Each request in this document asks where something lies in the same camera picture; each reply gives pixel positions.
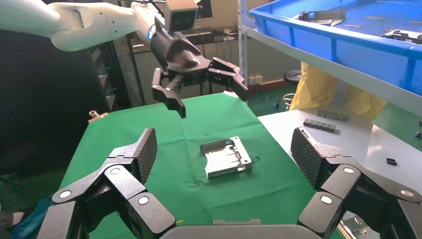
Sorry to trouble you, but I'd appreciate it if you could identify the green cloth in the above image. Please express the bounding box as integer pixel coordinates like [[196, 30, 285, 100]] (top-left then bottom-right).
[[59, 92, 343, 239]]

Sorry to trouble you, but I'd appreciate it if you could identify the yellow cloth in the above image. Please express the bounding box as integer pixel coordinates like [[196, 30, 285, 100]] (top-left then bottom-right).
[[289, 61, 388, 122]]

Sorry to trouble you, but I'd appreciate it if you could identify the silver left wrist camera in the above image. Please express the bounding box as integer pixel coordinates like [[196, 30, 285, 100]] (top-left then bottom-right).
[[164, 0, 199, 33]]

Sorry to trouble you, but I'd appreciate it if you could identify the blue plastic bin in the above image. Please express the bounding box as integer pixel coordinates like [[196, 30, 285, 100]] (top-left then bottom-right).
[[249, 0, 422, 97]]

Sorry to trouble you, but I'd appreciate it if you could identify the stamped sheet metal bracket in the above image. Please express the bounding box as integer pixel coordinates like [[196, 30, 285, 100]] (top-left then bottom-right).
[[199, 136, 253, 180], [382, 29, 422, 41]]

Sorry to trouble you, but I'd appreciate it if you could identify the dark computer monitor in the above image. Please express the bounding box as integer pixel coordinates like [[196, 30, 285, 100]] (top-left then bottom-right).
[[195, 0, 213, 20]]

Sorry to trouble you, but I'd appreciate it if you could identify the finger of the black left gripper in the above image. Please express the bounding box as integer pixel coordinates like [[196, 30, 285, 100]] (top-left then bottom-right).
[[151, 67, 187, 120], [208, 57, 249, 102]]

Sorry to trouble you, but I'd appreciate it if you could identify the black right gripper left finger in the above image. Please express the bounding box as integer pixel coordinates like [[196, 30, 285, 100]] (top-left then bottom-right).
[[36, 127, 177, 239]]

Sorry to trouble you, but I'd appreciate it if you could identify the metal bracket with bent flap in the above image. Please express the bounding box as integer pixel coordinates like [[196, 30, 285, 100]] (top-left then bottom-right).
[[295, 9, 347, 27]]

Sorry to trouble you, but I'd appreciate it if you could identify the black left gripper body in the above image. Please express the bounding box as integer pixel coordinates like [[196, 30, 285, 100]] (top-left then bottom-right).
[[150, 18, 211, 87]]

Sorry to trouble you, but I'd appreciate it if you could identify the white perforated shelf post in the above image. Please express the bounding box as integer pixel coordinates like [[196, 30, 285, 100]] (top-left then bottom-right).
[[238, 0, 248, 87]]

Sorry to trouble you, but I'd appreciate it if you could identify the black storage rack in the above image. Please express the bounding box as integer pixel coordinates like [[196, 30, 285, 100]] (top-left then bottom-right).
[[84, 43, 131, 113]]

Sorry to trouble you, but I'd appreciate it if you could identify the white metal shelf board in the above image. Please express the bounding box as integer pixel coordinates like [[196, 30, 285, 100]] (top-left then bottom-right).
[[245, 26, 422, 116]]

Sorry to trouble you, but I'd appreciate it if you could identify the blue cable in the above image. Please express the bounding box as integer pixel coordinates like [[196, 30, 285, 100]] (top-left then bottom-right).
[[257, 95, 281, 112]]

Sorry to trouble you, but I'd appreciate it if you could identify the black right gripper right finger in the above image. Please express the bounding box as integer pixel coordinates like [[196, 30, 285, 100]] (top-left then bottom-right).
[[291, 126, 422, 239]]

